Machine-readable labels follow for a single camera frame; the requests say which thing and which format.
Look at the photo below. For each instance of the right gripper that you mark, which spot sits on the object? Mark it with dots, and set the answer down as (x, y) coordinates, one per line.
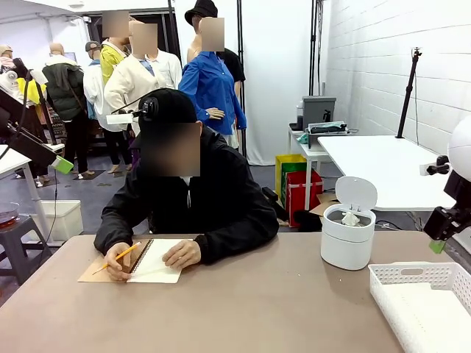
(438, 222)

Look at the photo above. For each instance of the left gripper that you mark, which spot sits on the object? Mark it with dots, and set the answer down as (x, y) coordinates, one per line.
(4, 121)

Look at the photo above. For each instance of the yellow pencil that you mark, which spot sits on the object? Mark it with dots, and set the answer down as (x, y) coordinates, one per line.
(129, 249)

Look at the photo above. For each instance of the spiral notebook with kraft cover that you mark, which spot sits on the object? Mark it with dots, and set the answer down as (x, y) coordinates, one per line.
(158, 274)

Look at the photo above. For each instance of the person's right forearm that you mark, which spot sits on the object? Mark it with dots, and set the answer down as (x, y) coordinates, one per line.
(114, 231)

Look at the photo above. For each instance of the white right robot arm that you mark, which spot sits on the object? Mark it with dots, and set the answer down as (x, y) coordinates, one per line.
(461, 143)

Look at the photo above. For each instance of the person's left forearm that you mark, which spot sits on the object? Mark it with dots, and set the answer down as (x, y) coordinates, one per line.
(239, 239)

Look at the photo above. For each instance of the crumpled white paper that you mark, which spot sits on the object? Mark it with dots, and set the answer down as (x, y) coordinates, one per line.
(350, 218)

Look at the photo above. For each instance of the person's right hand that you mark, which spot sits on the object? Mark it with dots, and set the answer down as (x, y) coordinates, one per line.
(119, 264)

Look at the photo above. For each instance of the person's left hand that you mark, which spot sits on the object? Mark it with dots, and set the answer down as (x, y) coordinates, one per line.
(184, 253)

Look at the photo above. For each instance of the black stand with white head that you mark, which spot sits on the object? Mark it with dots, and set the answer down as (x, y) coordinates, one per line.
(46, 110)

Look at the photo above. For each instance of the white height-adjustable table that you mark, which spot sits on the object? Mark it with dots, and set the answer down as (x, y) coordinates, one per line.
(14, 158)

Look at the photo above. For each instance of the dark green puffer mannequin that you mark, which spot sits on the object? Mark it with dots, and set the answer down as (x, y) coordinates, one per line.
(68, 92)

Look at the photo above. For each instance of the white perforated plastic basket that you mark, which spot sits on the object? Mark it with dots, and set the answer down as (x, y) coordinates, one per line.
(382, 287)

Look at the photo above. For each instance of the pink cap mannequin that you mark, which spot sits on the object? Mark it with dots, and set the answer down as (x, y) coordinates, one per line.
(7, 59)

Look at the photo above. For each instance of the white shirt capped mannequin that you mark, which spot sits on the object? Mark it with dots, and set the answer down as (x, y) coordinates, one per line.
(92, 84)

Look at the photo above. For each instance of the bowl with orange contents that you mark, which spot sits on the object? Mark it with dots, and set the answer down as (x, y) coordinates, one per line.
(8, 213)

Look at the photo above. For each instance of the white trash bin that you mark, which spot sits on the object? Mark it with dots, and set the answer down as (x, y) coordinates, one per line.
(346, 246)

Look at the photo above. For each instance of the large white table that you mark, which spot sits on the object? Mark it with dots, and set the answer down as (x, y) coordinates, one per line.
(382, 165)

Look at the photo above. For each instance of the white storage box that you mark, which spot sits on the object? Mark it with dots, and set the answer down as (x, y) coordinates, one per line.
(66, 220)

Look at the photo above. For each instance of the yellow jacket mannequin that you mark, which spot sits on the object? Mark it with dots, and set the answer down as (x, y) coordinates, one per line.
(108, 59)

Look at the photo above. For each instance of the cream cardigan mannequin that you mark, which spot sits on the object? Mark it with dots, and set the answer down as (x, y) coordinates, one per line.
(129, 84)

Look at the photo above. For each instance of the grey plastic stool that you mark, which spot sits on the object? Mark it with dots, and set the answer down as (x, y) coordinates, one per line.
(14, 239)

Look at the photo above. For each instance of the brown cardboard sheet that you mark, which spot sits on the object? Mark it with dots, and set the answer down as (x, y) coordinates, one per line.
(324, 206)

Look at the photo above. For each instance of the black bag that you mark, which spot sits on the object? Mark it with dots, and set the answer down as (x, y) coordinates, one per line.
(308, 221)

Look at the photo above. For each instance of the person's head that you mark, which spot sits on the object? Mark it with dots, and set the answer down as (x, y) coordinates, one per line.
(169, 150)

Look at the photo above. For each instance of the red bag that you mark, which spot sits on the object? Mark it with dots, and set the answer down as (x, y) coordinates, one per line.
(305, 191)

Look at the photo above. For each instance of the black cap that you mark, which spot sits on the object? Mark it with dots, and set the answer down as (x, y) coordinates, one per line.
(173, 106)

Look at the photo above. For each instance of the black tripod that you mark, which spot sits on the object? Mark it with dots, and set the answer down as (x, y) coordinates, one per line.
(406, 99)

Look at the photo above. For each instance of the small white table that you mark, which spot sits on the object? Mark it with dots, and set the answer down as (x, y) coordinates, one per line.
(311, 154)

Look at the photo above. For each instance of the grey tray with items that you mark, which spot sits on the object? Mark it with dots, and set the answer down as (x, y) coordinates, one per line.
(327, 132)

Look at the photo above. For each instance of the yellow bag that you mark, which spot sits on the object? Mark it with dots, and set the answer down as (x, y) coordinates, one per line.
(290, 162)

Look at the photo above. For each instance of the grey box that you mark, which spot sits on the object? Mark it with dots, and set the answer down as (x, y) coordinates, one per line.
(318, 110)

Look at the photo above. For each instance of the blue shirt mannequin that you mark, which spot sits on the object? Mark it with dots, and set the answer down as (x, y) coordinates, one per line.
(209, 88)

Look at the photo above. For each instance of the person in black jacket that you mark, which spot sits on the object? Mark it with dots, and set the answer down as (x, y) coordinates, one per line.
(221, 198)

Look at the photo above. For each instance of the black bucket hat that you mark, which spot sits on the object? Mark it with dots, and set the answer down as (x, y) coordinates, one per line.
(200, 11)

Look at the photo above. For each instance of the black t-shirt mannequin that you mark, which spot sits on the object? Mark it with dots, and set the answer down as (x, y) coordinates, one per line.
(235, 66)

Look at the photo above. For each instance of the black vertical pole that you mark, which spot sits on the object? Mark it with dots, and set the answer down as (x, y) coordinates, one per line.
(241, 36)
(313, 44)

